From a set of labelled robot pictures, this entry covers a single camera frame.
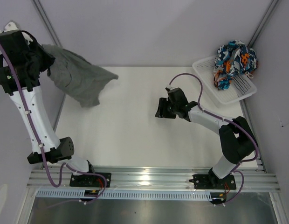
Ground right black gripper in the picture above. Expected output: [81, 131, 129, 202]
[155, 98, 178, 119]

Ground grey shorts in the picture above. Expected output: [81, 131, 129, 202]
[42, 44, 118, 108]

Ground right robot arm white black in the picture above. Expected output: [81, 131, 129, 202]
[155, 88, 259, 188]

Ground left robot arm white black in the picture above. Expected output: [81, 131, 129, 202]
[0, 29, 96, 187]

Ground colourful patterned shorts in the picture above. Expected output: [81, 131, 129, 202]
[213, 40, 258, 91]

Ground white plastic basket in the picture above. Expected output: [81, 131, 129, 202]
[193, 55, 257, 108]

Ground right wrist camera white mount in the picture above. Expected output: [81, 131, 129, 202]
[165, 85, 173, 92]

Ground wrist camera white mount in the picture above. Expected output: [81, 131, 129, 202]
[165, 85, 173, 92]
[0, 21, 33, 44]

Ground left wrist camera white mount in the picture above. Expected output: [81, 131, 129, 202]
[0, 21, 33, 44]

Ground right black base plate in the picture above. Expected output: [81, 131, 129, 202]
[189, 174, 236, 190]

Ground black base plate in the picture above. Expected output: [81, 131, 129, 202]
[69, 173, 111, 188]
[189, 174, 236, 190]

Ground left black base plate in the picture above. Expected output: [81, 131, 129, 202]
[69, 173, 111, 188]

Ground aluminium mounting rail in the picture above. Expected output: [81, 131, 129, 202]
[27, 166, 281, 192]

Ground white slotted cable duct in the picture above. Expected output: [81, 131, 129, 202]
[36, 189, 212, 201]

